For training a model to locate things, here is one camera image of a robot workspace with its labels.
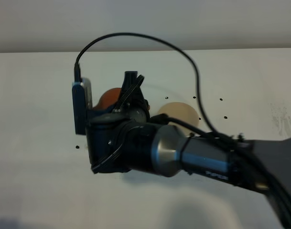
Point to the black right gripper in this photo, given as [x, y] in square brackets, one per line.
[120, 139]

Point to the brown clay teapot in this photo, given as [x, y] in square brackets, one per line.
[108, 98]

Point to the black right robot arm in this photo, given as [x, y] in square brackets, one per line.
[262, 166]

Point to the round beige teapot tray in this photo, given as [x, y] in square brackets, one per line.
[181, 111]

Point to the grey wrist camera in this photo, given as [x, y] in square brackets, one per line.
[82, 101]

